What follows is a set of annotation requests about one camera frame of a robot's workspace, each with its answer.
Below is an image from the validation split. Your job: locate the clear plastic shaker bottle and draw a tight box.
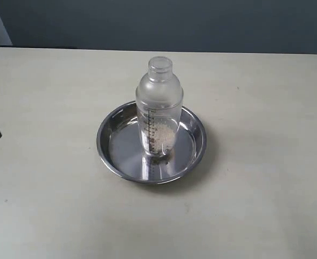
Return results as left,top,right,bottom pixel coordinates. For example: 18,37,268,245
135,56,183,157

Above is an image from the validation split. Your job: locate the round stainless steel plate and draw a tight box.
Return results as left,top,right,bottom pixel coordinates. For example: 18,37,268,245
97,101,206,185

